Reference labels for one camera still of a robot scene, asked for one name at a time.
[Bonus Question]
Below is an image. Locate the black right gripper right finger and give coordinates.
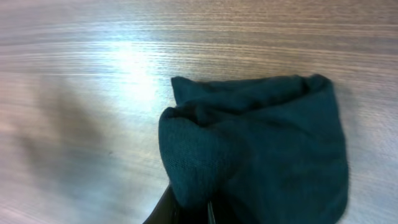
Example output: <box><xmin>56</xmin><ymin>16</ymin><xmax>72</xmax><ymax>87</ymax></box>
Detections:
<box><xmin>207</xmin><ymin>194</ymin><xmax>241</xmax><ymax>224</ymax></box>

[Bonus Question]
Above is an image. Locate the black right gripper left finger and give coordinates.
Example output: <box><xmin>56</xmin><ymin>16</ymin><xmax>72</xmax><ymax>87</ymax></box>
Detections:
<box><xmin>143</xmin><ymin>185</ymin><xmax>180</xmax><ymax>224</ymax></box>

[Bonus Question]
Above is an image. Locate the dark green t-shirt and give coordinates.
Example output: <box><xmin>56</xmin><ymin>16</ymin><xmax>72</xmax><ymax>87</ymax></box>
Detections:
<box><xmin>159</xmin><ymin>75</ymin><xmax>349</xmax><ymax>224</ymax></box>

